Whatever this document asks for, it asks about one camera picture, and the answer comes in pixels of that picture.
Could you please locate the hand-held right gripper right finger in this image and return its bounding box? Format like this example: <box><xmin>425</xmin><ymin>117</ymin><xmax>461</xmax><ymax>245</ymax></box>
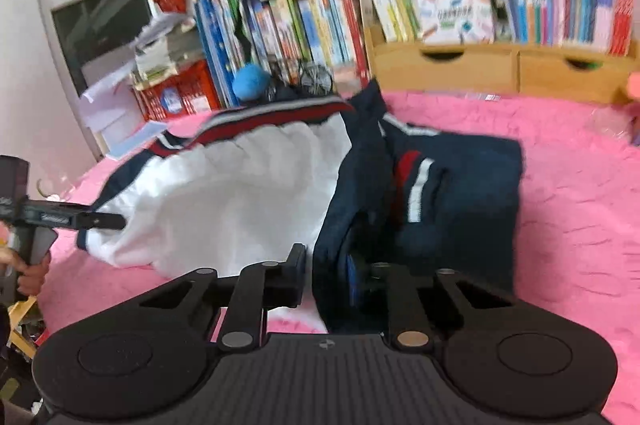
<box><xmin>346</xmin><ymin>254</ymin><xmax>517</xmax><ymax>350</ymax></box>

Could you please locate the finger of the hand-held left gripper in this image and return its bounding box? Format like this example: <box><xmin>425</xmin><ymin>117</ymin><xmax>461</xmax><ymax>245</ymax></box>
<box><xmin>25</xmin><ymin>201</ymin><xmax>126</xmax><ymax>231</ymax></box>

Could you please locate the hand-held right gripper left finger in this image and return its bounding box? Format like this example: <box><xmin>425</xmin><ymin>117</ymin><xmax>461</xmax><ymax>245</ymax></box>
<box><xmin>139</xmin><ymin>244</ymin><xmax>307</xmax><ymax>351</ymax></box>

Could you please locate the navy white red-striped jacket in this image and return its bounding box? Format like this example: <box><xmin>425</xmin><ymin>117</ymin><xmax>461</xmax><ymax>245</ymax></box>
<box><xmin>75</xmin><ymin>80</ymin><xmax>525</xmax><ymax>336</ymax></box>

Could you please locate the person's left hand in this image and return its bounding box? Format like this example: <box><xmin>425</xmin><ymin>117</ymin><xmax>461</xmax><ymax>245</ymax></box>
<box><xmin>0</xmin><ymin>250</ymin><xmax>51</xmax><ymax>297</ymax></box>

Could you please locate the light blue booklet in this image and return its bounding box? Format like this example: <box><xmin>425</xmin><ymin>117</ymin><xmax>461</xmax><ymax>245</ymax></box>
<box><xmin>107</xmin><ymin>120</ymin><xmax>168</xmax><ymax>160</ymax></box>

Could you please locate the red crate with blue sticker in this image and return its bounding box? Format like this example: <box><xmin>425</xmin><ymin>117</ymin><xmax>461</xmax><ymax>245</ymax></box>
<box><xmin>132</xmin><ymin>60</ymin><xmax>223</xmax><ymax>122</ymax></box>

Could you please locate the blue plush ball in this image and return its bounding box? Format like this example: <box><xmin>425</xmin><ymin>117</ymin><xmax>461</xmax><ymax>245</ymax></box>
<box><xmin>232</xmin><ymin>64</ymin><xmax>273</xmax><ymax>102</ymax></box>

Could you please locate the miniature bicycle model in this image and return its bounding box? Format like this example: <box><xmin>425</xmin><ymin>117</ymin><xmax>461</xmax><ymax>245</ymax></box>
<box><xmin>270</xmin><ymin>60</ymin><xmax>333</xmax><ymax>98</ymax></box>

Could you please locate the row of tall blue workbooks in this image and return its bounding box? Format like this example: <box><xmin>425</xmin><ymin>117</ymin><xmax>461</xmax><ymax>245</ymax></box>
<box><xmin>194</xmin><ymin>0</ymin><xmax>246</xmax><ymax>108</ymax></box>

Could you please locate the pink rabbit-print blanket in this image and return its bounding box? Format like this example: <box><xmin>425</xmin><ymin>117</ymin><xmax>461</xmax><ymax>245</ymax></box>
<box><xmin>37</xmin><ymin>90</ymin><xmax>640</xmax><ymax>425</ymax></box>

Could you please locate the wooden drawer organiser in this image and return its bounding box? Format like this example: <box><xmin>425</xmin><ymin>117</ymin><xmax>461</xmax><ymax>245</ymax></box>
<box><xmin>365</xmin><ymin>25</ymin><xmax>640</xmax><ymax>106</ymax></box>

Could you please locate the row of short colourful books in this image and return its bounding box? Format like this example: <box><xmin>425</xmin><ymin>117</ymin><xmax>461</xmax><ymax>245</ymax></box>
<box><xmin>240</xmin><ymin>0</ymin><xmax>371</xmax><ymax>80</ymax></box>

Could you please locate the pencil-print paper box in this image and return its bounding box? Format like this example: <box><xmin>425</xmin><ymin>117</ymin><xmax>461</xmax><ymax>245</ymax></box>
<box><xmin>416</xmin><ymin>0</ymin><xmax>496</xmax><ymax>46</ymax></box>

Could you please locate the clear plastic bag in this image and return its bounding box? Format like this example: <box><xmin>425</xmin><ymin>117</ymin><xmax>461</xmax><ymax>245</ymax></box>
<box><xmin>590</xmin><ymin>105</ymin><xmax>636</xmax><ymax>140</ymax></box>

